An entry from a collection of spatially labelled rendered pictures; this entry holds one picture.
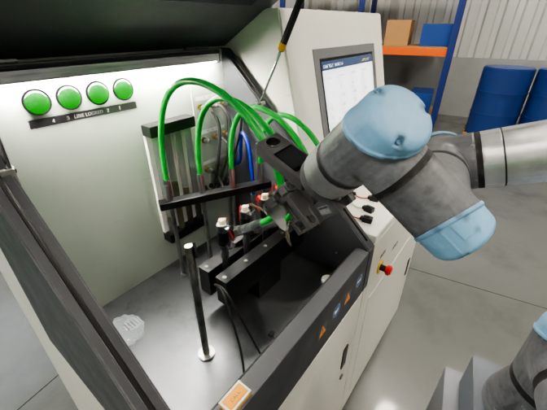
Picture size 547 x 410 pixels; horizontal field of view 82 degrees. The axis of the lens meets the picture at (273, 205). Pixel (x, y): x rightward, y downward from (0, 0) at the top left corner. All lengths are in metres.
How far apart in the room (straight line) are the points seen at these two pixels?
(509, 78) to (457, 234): 4.85
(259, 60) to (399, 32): 4.91
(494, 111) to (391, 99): 4.92
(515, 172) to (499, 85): 4.73
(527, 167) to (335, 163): 0.23
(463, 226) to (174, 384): 0.67
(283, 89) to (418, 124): 0.67
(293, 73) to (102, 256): 0.72
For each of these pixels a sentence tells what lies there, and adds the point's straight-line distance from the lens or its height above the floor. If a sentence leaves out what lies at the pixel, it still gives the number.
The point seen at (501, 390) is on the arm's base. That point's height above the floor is 0.96.
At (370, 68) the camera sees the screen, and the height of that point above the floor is 1.36.
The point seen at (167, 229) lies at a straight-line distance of 1.02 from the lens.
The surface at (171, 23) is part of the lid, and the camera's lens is 0.85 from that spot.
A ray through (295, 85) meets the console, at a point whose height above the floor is 1.36.
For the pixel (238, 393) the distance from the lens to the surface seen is 0.63.
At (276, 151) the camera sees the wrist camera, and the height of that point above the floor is 1.34.
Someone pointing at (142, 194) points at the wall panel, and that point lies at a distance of 0.95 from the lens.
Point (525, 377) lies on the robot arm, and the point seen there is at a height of 1.02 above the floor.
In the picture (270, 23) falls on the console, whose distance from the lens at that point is 0.98.
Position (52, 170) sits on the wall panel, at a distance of 0.83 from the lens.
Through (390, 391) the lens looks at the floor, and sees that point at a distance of 1.83.
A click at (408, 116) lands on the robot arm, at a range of 0.33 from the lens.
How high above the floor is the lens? 1.51
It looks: 30 degrees down
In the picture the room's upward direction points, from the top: straight up
